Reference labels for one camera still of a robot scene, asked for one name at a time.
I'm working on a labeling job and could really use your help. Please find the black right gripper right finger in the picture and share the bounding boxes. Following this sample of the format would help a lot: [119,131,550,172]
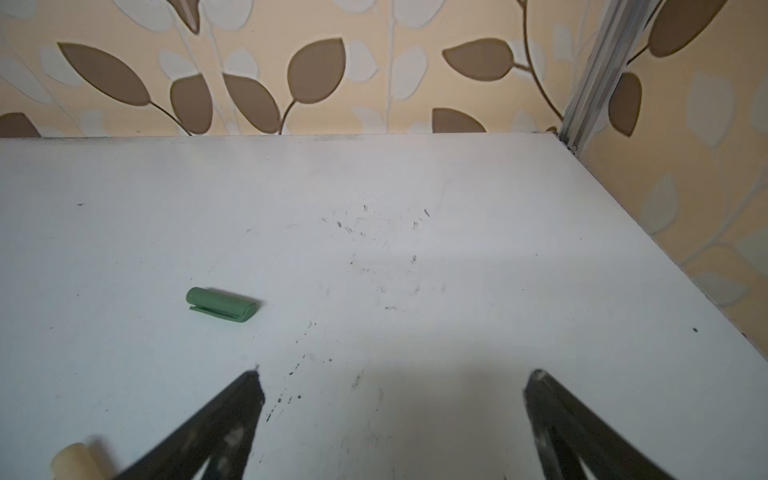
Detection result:
[523,369,671,479]

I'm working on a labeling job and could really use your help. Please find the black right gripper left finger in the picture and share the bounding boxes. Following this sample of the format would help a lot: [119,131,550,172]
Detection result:
[117,370,265,479]

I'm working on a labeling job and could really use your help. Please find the green pen cap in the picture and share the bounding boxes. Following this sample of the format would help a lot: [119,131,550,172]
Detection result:
[186,287,260,323]

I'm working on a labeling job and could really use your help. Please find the beige pen cap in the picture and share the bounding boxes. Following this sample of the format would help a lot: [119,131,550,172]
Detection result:
[50,442,106,480]

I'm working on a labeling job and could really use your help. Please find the aluminium frame post right rear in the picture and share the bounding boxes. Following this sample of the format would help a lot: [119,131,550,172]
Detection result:
[558,0,658,157]

